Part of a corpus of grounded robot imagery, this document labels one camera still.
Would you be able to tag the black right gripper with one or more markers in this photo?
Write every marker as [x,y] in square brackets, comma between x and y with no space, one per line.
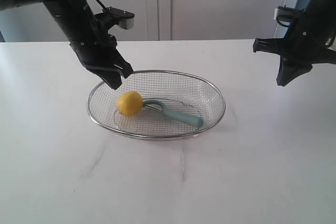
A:
[306,42]

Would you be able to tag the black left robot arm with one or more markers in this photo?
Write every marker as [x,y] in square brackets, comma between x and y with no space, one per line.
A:
[62,11]

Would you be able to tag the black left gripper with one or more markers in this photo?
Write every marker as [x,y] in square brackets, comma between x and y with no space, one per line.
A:
[96,49]

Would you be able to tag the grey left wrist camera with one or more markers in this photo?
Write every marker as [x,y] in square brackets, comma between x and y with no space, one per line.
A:
[118,17]

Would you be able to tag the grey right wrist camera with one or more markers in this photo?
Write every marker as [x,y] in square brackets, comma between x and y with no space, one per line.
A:
[286,14]

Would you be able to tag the yellow lemon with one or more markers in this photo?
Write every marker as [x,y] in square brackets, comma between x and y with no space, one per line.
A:
[129,103]

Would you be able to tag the white cabinet doors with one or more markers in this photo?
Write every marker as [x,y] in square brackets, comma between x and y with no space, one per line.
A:
[195,19]

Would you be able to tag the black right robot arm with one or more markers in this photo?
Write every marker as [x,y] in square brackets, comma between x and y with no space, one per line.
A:
[308,40]

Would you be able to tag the oval metal wire mesh basket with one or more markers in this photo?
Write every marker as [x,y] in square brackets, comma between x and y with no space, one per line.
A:
[181,92]

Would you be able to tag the teal handled vegetable peeler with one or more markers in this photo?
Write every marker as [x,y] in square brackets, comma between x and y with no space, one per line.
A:
[194,121]

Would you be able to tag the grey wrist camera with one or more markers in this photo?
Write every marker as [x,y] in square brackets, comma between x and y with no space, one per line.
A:
[118,17]
[286,14]

